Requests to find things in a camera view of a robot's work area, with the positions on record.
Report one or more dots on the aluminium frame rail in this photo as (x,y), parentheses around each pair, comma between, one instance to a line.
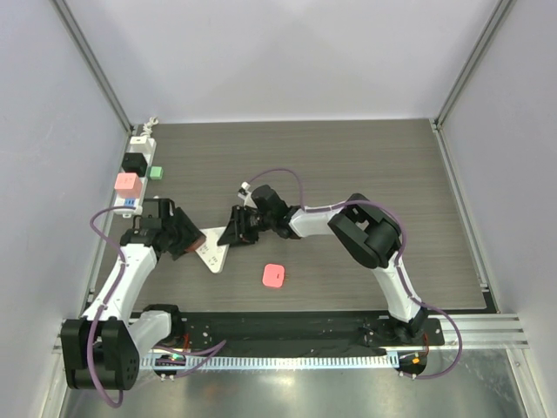
(475,329)

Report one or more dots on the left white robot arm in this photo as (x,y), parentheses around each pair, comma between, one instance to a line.
(103,348)

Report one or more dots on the white slotted cable duct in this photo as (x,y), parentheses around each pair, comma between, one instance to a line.
(220,363)

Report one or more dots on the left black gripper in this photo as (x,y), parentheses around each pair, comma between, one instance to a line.
(190,232)

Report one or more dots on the pink plug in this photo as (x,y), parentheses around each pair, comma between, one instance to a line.
(274,276)

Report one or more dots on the dark red cube plug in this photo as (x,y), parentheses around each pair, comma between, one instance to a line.
(195,245)

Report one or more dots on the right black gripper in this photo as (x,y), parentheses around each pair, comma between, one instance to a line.
(245,223)

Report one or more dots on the green cube plug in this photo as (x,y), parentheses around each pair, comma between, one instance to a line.
(155,173)

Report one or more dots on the white power strip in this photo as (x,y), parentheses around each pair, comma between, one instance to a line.
(147,146)

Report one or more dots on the pink cube socket adapter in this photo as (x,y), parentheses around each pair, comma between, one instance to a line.
(128,185)

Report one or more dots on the black cube plug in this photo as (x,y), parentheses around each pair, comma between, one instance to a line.
(134,162)

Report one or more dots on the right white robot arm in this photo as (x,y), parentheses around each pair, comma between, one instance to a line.
(371,236)

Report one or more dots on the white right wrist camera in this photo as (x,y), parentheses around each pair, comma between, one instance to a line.
(245,195)

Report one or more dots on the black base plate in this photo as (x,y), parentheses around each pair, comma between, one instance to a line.
(306,334)

